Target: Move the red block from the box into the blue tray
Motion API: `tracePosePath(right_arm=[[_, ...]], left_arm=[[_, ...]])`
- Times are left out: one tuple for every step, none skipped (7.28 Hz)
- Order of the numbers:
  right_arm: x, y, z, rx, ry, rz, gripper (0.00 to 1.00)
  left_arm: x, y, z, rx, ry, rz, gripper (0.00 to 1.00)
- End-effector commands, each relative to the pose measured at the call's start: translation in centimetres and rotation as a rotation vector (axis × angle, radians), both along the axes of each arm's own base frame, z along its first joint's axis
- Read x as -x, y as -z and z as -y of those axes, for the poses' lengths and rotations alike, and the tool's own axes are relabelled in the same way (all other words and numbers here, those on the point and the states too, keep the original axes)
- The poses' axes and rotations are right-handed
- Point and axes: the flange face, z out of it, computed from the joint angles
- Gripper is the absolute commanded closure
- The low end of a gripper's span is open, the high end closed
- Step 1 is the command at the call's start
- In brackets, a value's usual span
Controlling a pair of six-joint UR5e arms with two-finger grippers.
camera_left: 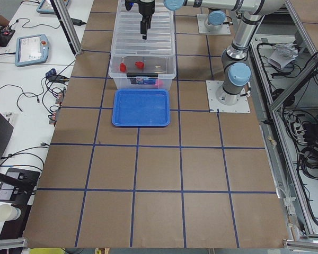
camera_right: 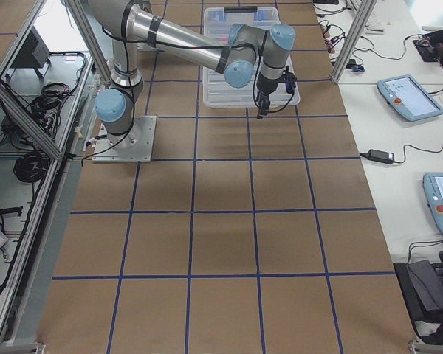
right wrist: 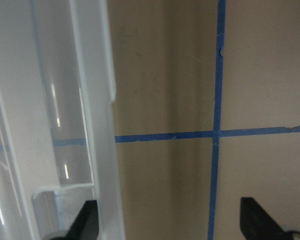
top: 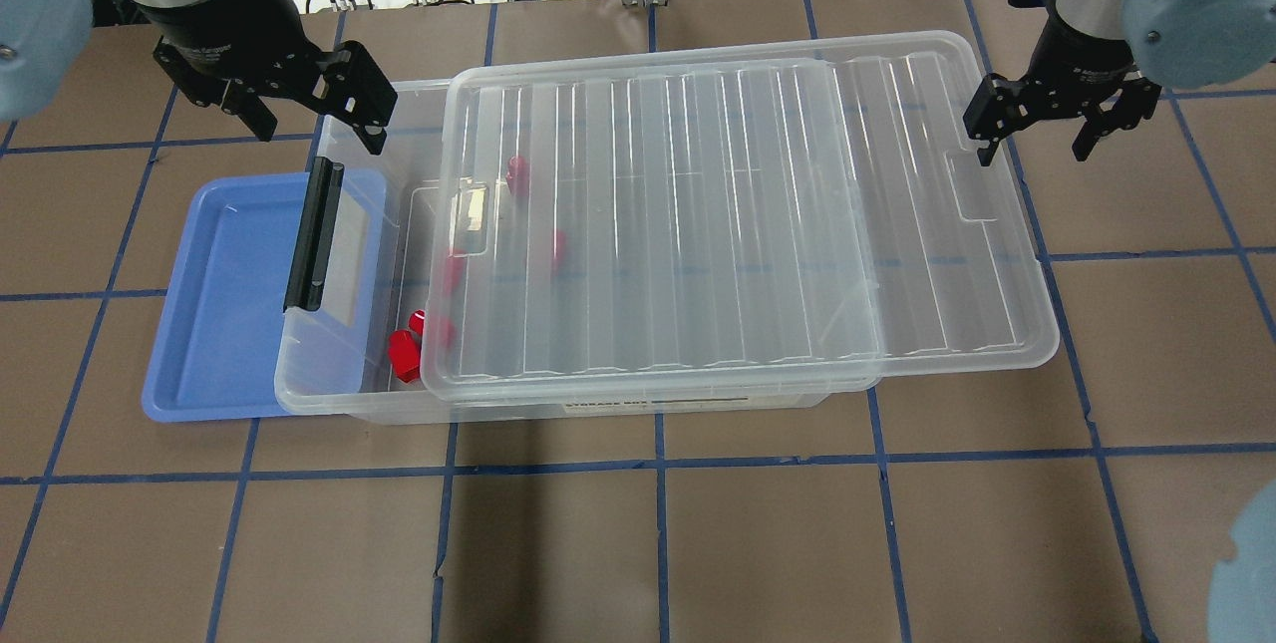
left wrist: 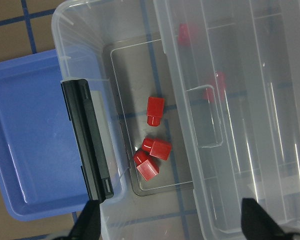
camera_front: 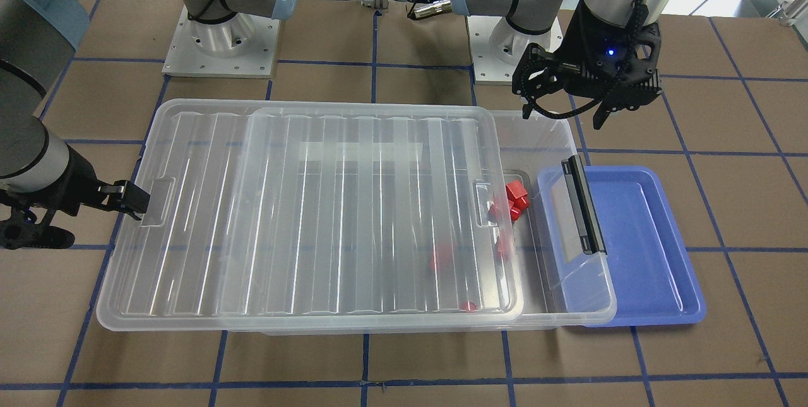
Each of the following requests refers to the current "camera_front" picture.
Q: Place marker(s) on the clear plastic storage box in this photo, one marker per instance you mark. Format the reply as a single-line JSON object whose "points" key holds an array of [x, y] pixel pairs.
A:
{"points": [[409, 219]]}

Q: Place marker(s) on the blue plastic tray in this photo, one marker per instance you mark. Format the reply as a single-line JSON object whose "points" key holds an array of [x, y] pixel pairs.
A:
{"points": [[645, 279]]}

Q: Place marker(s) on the black box latch handle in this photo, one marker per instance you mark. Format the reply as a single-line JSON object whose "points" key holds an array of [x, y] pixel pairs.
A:
{"points": [[588, 228]]}

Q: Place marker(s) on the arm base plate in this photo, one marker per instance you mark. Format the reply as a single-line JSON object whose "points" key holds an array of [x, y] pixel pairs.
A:
{"points": [[244, 47], [496, 48]]}

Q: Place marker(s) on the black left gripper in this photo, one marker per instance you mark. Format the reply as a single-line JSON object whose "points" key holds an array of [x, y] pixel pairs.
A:
{"points": [[592, 47]]}

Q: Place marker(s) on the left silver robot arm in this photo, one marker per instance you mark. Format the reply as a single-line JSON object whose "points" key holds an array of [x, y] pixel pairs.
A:
{"points": [[535, 17]]}

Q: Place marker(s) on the clear plastic box lid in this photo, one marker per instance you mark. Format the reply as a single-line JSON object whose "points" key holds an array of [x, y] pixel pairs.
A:
{"points": [[186, 265]]}

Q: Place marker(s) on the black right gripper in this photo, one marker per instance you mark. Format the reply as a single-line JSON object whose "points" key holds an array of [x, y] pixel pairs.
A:
{"points": [[71, 187]]}

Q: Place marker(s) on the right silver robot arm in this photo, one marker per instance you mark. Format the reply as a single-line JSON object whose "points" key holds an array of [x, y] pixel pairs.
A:
{"points": [[42, 175]]}

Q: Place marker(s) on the red block pile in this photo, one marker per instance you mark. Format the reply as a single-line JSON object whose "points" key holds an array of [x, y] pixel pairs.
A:
{"points": [[470, 264]]}

